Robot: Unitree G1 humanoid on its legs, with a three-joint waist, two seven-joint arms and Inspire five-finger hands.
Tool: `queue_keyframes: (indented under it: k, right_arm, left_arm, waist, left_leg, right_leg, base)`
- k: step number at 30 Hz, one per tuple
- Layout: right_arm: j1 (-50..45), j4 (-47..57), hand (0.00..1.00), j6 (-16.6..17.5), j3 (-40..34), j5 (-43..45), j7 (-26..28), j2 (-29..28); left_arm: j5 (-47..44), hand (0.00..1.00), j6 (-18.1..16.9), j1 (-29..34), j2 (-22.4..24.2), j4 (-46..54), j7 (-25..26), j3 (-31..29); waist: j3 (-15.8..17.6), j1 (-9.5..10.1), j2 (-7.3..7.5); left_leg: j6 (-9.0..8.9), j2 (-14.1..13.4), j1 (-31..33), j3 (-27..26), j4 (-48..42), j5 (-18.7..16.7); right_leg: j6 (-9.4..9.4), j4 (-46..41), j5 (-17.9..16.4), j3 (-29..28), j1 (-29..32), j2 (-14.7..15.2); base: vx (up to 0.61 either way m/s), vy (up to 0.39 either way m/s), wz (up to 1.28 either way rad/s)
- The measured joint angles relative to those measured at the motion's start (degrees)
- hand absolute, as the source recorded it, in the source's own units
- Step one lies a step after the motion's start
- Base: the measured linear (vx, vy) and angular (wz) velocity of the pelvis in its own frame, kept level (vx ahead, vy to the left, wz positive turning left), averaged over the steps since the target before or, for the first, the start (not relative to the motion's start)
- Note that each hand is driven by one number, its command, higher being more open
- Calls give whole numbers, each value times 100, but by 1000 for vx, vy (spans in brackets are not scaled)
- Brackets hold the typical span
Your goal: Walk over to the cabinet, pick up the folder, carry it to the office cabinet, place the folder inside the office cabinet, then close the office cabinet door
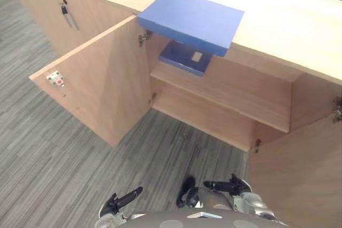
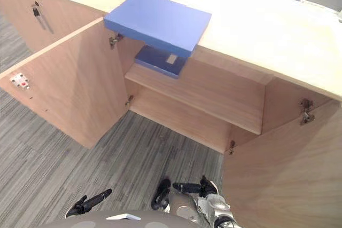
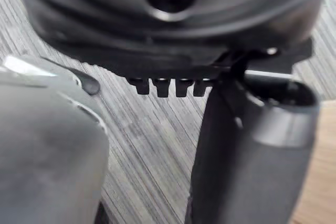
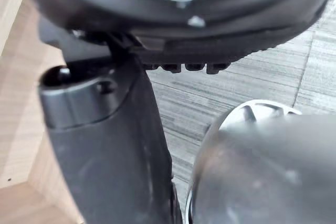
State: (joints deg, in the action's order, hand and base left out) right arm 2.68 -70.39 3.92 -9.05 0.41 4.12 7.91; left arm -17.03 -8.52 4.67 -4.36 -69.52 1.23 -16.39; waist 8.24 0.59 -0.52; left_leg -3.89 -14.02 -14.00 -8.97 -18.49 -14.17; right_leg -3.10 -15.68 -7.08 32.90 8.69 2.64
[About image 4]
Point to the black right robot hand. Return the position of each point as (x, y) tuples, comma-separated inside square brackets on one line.
[(110, 155)]

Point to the light wood cabinet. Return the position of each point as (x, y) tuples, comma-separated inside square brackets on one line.
[(18, 119)]

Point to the silver robot right leg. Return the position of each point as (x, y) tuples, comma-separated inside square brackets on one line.
[(262, 171)]

